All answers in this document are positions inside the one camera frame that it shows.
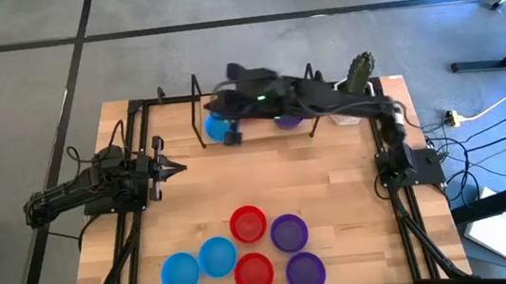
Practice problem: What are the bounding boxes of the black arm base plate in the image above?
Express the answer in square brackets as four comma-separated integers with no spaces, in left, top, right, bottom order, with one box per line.
[375,144,448,192]
[79,170,153,218]

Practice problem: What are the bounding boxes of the yellow power strip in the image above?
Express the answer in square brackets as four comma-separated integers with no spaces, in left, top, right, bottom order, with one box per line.
[443,107,465,128]

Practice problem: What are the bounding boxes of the black aluminium rig frame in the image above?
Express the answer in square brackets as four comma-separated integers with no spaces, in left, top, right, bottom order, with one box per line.
[0,52,478,284]

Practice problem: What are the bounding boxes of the purple plastic mini bowl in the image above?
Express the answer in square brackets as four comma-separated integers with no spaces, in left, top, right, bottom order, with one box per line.
[267,211,311,256]
[283,249,328,284]
[272,112,306,133]

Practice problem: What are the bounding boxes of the blue plastic mini bowl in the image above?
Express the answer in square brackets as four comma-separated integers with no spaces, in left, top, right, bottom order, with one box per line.
[158,250,202,284]
[202,109,236,145]
[196,233,240,281]

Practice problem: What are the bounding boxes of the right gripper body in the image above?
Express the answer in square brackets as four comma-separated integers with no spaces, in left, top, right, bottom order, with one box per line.
[215,58,291,147]

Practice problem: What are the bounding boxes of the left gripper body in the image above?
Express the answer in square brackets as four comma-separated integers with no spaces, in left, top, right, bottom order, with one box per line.
[131,134,173,203]

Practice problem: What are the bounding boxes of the green columnar cactus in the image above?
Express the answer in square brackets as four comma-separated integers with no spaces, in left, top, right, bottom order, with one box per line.
[343,49,380,97]

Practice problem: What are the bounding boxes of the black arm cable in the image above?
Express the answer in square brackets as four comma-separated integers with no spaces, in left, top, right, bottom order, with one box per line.
[62,118,135,170]

